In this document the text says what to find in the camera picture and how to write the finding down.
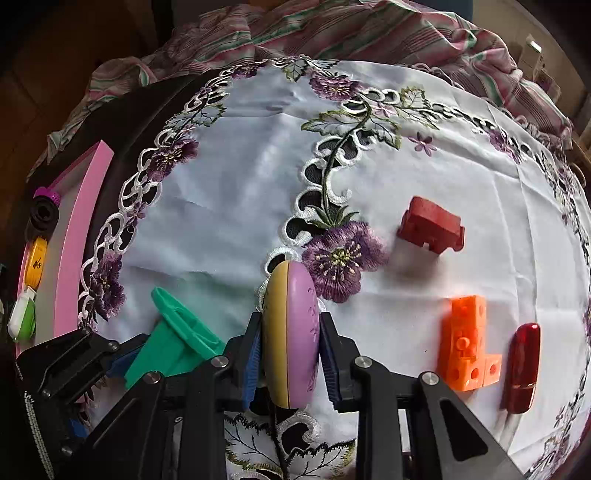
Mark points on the pink striped blanket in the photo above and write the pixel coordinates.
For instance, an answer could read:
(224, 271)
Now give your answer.
(369, 32)

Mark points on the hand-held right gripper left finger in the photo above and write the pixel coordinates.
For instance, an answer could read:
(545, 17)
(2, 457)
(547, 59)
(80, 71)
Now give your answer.
(251, 364)

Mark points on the wooden wardrobe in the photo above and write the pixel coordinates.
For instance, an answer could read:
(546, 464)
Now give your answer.
(46, 69)

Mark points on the small pink patterned box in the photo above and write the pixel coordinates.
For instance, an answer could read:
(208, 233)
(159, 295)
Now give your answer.
(549, 82)

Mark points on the purple yellow oval compact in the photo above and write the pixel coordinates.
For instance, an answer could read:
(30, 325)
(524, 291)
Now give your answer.
(291, 332)

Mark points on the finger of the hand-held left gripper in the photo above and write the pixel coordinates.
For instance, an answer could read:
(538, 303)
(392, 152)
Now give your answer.
(69, 360)
(77, 428)

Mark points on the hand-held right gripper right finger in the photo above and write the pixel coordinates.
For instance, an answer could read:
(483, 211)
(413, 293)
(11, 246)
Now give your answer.
(330, 364)

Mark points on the white bottle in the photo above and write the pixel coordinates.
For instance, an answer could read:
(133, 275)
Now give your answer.
(22, 316)

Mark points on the pink shallow cardboard box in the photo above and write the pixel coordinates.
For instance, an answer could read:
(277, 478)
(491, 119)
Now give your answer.
(83, 221)

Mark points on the red toy block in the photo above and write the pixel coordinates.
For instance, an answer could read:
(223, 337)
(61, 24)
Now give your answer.
(431, 224)

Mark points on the small white box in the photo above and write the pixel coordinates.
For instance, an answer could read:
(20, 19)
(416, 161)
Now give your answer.
(534, 50)

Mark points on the yellow toy block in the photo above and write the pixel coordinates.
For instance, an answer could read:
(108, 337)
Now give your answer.
(37, 261)

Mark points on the white floral embroidered tablecloth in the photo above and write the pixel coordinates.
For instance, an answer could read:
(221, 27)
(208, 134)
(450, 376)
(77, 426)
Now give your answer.
(258, 184)

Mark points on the grey black cylinder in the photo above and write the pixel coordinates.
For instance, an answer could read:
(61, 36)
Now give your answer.
(42, 217)

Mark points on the red lipstick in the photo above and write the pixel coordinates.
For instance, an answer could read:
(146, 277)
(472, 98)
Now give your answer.
(521, 369)

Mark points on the green plastic spool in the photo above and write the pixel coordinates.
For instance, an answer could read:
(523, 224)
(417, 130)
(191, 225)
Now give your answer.
(184, 332)

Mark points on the magenta plastic spool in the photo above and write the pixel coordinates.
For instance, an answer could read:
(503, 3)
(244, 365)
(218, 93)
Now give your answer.
(47, 194)

